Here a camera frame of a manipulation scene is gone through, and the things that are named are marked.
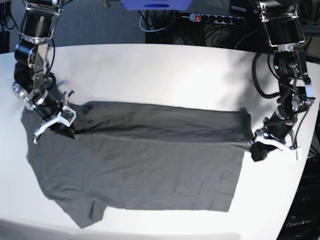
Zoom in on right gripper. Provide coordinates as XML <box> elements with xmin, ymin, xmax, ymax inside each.
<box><xmin>49</xmin><ymin>123</ymin><xmax>75</xmax><ymax>139</ymax></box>

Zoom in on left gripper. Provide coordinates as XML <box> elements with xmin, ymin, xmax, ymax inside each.
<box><xmin>250</xmin><ymin>142</ymin><xmax>276</xmax><ymax>162</ymax></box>

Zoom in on grey T-shirt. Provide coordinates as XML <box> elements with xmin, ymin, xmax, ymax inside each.
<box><xmin>21</xmin><ymin>102</ymin><xmax>250</xmax><ymax>228</ymax></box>

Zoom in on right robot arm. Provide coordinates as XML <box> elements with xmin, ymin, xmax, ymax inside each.
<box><xmin>11</xmin><ymin>0</ymin><xmax>77</xmax><ymax>144</ymax></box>

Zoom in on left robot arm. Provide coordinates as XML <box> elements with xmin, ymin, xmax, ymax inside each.
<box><xmin>250</xmin><ymin>0</ymin><xmax>315</xmax><ymax>162</ymax></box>

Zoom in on black OpenArm case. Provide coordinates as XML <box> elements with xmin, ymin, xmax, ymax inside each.
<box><xmin>277</xmin><ymin>157</ymin><xmax>320</xmax><ymax>240</ymax></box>

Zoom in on blue plastic box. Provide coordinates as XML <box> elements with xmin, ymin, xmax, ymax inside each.
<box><xmin>121</xmin><ymin>0</ymin><xmax>192</xmax><ymax>11</ymax></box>

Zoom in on black power strip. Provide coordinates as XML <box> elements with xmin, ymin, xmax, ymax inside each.
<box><xmin>187</xmin><ymin>13</ymin><xmax>246</xmax><ymax>26</ymax></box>

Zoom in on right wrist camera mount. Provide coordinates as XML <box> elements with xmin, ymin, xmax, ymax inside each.
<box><xmin>250</xmin><ymin>128</ymin><xmax>303</xmax><ymax>161</ymax></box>

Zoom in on white cable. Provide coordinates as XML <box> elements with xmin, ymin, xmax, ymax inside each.
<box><xmin>139</xmin><ymin>9</ymin><xmax>168</xmax><ymax>32</ymax></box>

